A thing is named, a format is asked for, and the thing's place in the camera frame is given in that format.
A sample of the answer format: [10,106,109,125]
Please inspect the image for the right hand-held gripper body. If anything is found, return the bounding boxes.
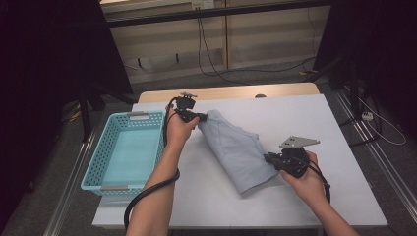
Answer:
[270,136,321,179]

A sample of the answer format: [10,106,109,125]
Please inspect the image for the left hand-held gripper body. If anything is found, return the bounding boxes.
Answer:
[174,91,200,124]

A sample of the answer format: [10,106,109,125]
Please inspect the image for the light blue knit garment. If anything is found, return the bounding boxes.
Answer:
[198,109,286,195]

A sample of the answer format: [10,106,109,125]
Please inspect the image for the light blue perforated plastic basket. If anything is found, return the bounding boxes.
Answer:
[80,110,166,197]

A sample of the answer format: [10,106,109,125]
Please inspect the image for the person's left hand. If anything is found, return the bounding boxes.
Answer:
[166,109,201,150]

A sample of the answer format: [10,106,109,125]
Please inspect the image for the person's right hand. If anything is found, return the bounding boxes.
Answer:
[279,150,328,206]

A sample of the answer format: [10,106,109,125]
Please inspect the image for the light wooden table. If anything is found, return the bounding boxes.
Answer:
[137,82,322,104]

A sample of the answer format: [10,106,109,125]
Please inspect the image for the beige wooden cabinet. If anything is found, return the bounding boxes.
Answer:
[99,0,330,85]

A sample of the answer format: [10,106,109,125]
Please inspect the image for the black metal stand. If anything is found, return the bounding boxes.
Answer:
[306,53,362,112]
[77,85,139,143]

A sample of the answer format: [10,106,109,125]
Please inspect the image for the black curtain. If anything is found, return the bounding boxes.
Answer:
[0,0,134,205]
[313,0,417,132]

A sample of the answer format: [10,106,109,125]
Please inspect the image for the thin black power cable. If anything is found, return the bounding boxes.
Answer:
[200,17,318,75]
[196,17,250,87]

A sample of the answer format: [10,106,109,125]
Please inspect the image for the aluminium floor rail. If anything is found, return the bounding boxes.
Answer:
[333,88,417,224]
[43,127,99,236]

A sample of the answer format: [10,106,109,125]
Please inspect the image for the white wall socket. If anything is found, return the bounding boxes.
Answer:
[191,0,215,10]

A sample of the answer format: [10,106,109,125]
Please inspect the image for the white floor cable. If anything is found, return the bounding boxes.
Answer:
[357,96,407,147]

